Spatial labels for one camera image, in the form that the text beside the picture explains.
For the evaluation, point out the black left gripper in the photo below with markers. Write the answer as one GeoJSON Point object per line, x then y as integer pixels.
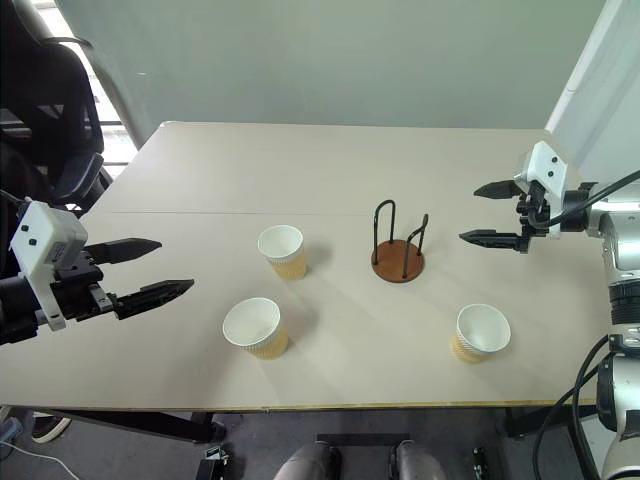
{"type": "Point", "coordinates": [75, 290]}

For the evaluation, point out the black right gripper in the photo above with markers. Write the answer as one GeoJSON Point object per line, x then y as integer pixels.
{"type": "Point", "coordinates": [531, 220]}

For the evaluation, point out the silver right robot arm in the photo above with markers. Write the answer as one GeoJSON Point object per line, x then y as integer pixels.
{"type": "Point", "coordinates": [622, 260]}

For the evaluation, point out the ribbed tan paper cup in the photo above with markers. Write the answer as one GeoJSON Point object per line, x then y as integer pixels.
{"type": "Point", "coordinates": [282, 250]}
{"type": "Point", "coordinates": [255, 327]}
{"type": "Point", "coordinates": [480, 332]}

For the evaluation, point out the black office chair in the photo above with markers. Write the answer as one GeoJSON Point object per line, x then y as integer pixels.
{"type": "Point", "coordinates": [45, 120]}

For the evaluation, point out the dark shoe with white sole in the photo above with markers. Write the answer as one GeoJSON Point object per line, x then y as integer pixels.
{"type": "Point", "coordinates": [50, 427]}

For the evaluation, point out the dark rounded grey shape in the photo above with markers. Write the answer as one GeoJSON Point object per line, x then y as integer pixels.
{"type": "Point", "coordinates": [307, 462]}
{"type": "Point", "coordinates": [417, 462]}

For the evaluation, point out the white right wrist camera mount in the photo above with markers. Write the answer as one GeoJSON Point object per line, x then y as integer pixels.
{"type": "Point", "coordinates": [545, 170]}

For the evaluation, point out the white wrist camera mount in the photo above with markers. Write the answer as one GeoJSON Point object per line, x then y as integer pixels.
{"type": "Point", "coordinates": [545, 170]}
{"type": "Point", "coordinates": [42, 240]}

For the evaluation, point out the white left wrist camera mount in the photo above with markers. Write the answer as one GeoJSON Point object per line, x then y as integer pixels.
{"type": "Point", "coordinates": [42, 240]}

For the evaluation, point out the black table leg frame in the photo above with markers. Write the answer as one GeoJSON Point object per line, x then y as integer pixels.
{"type": "Point", "coordinates": [140, 425]}
{"type": "Point", "coordinates": [545, 422]}

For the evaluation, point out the black floor bracket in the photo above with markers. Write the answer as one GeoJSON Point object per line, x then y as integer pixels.
{"type": "Point", "coordinates": [482, 465]}
{"type": "Point", "coordinates": [214, 462]}

